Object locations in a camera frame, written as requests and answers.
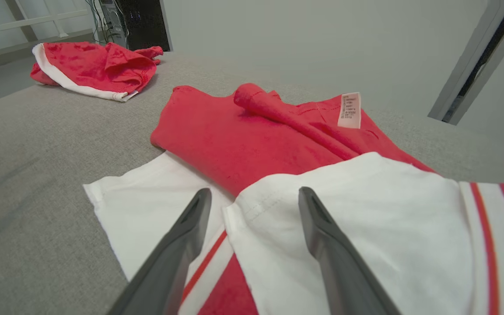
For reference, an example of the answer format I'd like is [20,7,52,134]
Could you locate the grey wall post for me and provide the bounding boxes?
[428,0,504,126]

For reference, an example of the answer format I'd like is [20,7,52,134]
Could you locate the white metal railing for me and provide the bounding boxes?
[0,0,95,57]

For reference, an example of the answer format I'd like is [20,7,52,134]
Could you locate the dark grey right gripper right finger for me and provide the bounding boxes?
[298,186,402,315]

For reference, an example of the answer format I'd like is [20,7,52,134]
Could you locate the black computer tower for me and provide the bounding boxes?
[99,0,172,52]

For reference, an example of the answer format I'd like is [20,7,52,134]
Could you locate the red shorts with white trim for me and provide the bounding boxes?
[30,42,164,102]

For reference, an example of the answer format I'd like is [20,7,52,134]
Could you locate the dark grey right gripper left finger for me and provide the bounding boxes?
[108,188,212,315]

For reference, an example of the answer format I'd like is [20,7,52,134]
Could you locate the red white basketball jersey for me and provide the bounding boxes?
[83,83,504,315]

